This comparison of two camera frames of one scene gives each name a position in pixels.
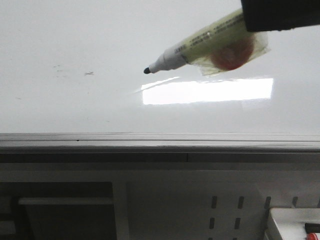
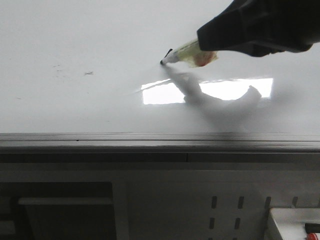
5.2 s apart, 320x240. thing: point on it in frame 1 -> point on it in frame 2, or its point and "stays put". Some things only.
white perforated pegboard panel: (211, 210) stays put
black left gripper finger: (263, 15) -> (262, 27)
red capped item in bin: (312, 236) stays put
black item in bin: (312, 228) stays put
